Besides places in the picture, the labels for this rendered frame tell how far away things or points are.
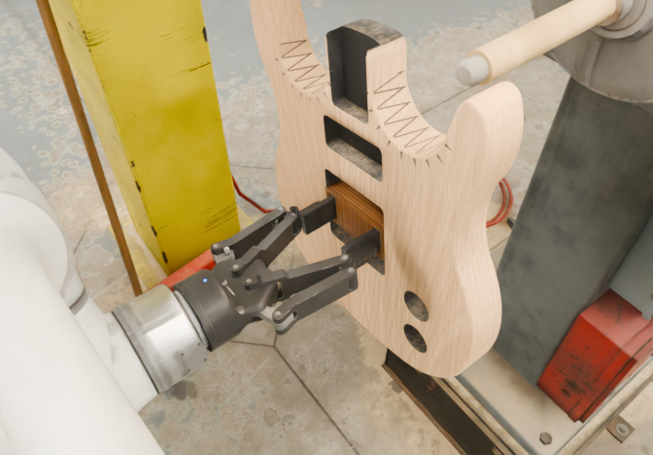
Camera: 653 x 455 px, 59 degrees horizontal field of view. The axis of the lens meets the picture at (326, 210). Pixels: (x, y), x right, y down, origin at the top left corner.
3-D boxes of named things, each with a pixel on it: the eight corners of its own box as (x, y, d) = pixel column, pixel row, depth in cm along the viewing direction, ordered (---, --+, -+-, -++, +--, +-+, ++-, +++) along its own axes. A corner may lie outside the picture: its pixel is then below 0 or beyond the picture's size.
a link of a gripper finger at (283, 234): (245, 298, 60) (234, 294, 60) (304, 232, 67) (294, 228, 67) (238, 273, 57) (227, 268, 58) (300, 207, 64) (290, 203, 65)
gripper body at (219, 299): (180, 318, 61) (254, 274, 65) (219, 370, 56) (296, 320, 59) (160, 269, 56) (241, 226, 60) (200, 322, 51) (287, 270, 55)
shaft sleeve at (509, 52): (604, 26, 59) (581, 9, 60) (622, -1, 56) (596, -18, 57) (485, 91, 51) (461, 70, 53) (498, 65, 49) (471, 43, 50)
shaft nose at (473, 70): (483, 86, 51) (464, 70, 52) (493, 65, 49) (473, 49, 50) (467, 94, 50) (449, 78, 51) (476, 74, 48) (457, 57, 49)
